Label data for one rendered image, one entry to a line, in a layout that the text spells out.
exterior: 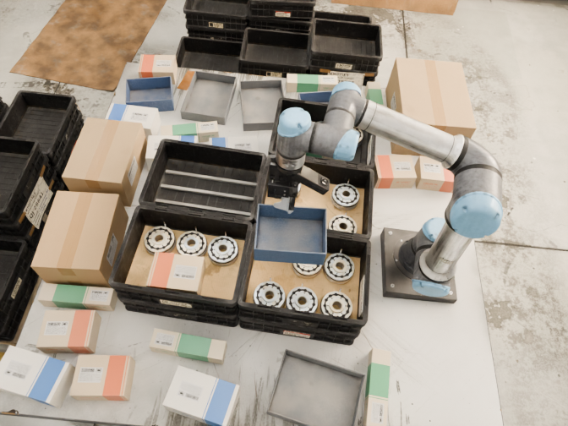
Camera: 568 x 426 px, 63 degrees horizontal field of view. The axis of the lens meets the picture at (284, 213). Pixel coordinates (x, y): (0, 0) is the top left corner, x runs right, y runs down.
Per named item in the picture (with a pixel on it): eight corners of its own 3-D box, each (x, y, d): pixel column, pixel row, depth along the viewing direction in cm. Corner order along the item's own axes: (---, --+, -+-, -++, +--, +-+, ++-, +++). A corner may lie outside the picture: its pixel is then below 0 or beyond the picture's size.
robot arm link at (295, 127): (310, 130, 105) (274, 122, 106) (305, 164, 114) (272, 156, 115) (318, 109, 110) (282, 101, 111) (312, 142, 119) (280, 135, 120)
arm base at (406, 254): (435, 242, 178) (446, 229, 169) (439, 278, 170) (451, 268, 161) (396, 237, 176) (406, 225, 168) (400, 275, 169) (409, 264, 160)
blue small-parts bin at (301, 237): (323, 220, 141) (326, 208, 135) (323, 264, 133) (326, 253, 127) (258, 215, 141) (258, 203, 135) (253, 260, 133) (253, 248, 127)
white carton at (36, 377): (79, 369, 150) (69, 363, 142) (59, 408, 143) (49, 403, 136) (22, 352, 151) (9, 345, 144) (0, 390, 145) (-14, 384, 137)
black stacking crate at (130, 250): (252, 238, 166) (253, 222, 157) (237, 318, 150) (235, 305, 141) (144, 222, 167) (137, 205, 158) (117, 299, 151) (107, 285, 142)
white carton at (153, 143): (199, 150, 201) (197, 135, 193) (198, 172, 194) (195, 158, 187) (152, 150, 199) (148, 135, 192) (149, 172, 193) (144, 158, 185)
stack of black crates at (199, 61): (245, 71, 309) (245, 41, 290) (239, 103, 293) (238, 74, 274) (185, 65, 309) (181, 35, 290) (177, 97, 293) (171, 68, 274)
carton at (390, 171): (406, 166, 203) (411, 155, 196) (411, 188, 196) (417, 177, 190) (369, 166, 201) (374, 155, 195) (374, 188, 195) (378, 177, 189)
